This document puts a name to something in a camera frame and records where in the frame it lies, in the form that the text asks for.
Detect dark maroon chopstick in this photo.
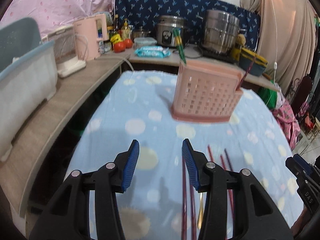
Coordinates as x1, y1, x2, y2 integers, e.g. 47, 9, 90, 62
189, 183, 197, 240
181, 157, 187, 240

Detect gold flower spoon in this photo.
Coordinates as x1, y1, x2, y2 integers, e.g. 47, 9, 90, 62
197, 192, 204, 230

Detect green chopstick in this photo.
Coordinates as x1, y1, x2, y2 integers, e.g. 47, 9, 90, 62
175, 29, 187, 65
172, 28, 186, 65

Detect pink floral cloth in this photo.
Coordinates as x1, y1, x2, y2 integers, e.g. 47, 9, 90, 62
271, 102, 300, 150

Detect pink perforated utensil holder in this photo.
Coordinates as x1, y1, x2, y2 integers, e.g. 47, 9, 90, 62
171, 60, 243, 123

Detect black induction cooker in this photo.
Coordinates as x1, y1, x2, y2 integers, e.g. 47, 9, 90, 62
197, 45, 238, 64

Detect blue wet wipes pack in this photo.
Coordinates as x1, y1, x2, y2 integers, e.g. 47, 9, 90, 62
135, 46, 171, 59

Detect stacked yellow blue bowls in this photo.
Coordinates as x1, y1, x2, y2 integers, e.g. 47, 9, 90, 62
239, 48, 268, 77

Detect silver rice cooker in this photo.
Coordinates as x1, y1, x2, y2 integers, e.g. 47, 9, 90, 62
156, 15, 189, 48

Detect red tomato left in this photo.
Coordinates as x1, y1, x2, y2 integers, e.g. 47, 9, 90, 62
113, 41, 126, 53

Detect red tomato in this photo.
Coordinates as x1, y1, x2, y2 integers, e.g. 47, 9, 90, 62
123, 38, 133, 48
113, 41, 126, 53

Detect clear food container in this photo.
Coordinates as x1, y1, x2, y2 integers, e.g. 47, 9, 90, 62
134, 37, 157, 49

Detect red tomato right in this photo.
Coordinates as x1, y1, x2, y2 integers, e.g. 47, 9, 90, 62
123, 38, 133, 48

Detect pink electric kettle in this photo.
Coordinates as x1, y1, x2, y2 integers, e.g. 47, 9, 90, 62
73, 14, 109, 61

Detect stainless steel steamer pot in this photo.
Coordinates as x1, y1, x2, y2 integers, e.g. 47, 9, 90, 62
201, 10, 240, 55

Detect small steel pot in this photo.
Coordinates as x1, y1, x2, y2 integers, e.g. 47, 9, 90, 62
131, 26, 151, 40

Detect white blender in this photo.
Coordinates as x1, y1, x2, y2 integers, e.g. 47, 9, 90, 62
42, 25, 86, 79

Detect yellow oil bottle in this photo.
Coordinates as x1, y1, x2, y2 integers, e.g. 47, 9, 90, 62
121, 18, 131, 41

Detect white dish rack bin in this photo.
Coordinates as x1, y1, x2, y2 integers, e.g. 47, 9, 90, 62
1, 17, 57, 162

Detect navy patterned cloth backsplash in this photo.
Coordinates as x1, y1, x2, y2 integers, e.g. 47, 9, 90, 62
115, 0, 260, 50

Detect beige curtain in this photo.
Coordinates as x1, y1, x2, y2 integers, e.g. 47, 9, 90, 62
240, 0, 316, 92

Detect pink dotted curtain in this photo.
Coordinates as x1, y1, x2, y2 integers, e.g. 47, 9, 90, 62
1, 0, 114, 36

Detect white cord with switch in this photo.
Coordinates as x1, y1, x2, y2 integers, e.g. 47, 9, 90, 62
268, 0, 279, 106

